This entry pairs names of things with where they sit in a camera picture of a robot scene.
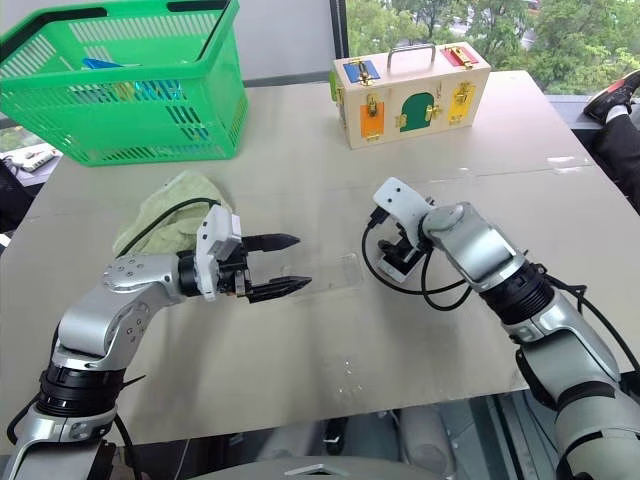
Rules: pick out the grey cylinder under table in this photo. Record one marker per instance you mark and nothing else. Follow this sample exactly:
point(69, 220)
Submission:
point(425, 437)

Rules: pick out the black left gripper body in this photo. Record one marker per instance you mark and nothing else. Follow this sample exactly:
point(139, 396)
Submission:
point(231, 277)

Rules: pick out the wooden lock box coloured doors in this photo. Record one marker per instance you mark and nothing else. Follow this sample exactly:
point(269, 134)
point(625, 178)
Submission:
point(415, 115)

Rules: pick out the green plastic shopping basket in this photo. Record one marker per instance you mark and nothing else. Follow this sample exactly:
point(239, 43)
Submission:
point(150, 125)

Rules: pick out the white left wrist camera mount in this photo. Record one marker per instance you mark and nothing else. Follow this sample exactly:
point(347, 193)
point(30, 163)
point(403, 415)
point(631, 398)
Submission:
point(210, 240)

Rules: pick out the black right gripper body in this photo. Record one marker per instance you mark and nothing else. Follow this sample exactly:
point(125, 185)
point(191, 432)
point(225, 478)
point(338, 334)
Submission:
point(404, 245)

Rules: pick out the blue flat packet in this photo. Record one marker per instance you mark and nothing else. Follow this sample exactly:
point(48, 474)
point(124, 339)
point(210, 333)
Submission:
point(107, 64)

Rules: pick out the light green towel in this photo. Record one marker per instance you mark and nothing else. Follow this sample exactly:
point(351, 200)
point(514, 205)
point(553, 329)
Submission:
point(185, 187)

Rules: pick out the black red sneaker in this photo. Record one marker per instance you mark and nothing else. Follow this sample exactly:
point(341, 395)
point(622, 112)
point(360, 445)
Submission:
point(612, 97)

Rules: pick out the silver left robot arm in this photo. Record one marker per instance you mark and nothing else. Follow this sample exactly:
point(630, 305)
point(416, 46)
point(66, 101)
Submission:
point(90, 320)

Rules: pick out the black window frame post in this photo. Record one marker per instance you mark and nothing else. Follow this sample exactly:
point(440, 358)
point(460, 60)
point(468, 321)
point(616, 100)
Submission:
point(339, 27)

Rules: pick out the clear plastic bag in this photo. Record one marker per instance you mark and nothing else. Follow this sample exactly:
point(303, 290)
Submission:
point(345, 275)

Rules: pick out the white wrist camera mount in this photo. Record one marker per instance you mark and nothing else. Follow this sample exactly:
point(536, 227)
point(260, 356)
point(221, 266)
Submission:
point(397, 197)
point(210, 240)

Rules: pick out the white device with buttons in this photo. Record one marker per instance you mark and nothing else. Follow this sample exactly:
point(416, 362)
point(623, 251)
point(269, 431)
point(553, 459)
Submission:
point(30, 159)

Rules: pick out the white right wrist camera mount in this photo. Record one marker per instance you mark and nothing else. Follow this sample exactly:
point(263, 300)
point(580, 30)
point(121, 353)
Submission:
point(397, 197)

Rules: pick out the person's leg dark trousers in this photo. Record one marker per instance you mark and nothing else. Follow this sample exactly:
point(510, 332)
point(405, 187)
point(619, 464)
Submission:
point(620, 150)

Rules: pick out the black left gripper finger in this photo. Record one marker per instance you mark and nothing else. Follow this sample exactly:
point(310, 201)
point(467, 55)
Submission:
point(270, 242)
point(277, 289)

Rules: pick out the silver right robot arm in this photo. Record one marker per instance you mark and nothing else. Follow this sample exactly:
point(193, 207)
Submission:
point(480, 245)

